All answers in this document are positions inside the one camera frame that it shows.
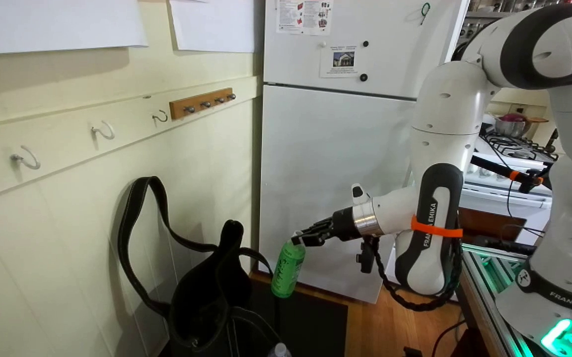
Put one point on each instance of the green plastic bottle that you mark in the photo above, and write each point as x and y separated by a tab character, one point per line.
288	269

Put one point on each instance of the printed sheet on refrigerator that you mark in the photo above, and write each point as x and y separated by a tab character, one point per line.
304	14

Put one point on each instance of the large white wall paper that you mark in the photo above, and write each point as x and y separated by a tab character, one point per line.
48	22

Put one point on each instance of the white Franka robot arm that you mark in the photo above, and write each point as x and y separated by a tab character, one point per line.
445	131

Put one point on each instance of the photo fridge magnet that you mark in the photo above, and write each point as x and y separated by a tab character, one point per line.
344	57

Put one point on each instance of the loop shaped fridge magnet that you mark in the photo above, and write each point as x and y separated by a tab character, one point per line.
425	10

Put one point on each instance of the dark low cabinet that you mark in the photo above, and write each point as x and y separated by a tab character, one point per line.
322	323

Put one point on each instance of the robot base table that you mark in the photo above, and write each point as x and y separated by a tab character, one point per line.
481	309

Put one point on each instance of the wooden key hook rack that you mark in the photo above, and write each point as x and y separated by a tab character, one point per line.
199	103

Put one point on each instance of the metal spice shelf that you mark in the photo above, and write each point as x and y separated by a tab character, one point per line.
487	16

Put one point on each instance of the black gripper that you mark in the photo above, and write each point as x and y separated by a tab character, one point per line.
338	224

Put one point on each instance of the round black fridge magnet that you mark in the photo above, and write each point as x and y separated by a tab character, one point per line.
364	43
364	77

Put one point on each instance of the metal wall hook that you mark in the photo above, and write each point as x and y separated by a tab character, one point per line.
28	160
161	117
103	131

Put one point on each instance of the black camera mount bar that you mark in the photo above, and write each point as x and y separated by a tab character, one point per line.
505	172

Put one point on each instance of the black shoulder bag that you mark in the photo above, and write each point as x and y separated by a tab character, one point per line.
193	317

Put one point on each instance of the white refrigerator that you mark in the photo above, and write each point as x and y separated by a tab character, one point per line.
326	164

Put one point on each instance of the red cooking pot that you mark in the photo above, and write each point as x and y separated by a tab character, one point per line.
513	123

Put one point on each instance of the white stove with oven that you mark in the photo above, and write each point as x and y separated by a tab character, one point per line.
505	198

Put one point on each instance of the small white wall paper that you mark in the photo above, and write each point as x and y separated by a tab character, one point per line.
213	22

